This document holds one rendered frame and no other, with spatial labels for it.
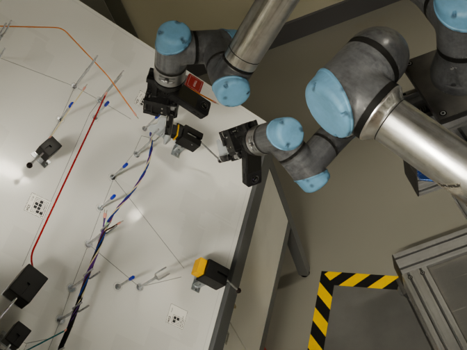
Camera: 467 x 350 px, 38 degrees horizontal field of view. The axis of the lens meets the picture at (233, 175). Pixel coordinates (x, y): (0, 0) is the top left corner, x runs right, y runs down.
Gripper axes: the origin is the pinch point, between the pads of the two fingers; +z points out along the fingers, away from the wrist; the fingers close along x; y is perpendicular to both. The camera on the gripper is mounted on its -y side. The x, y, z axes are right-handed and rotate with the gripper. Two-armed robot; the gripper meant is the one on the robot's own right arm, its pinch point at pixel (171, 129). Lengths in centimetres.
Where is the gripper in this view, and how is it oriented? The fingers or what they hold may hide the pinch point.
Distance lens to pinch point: 175.7
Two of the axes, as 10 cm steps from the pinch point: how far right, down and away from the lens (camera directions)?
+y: -9.7, -2.3, -0.3
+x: -1.7, 8.1, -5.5
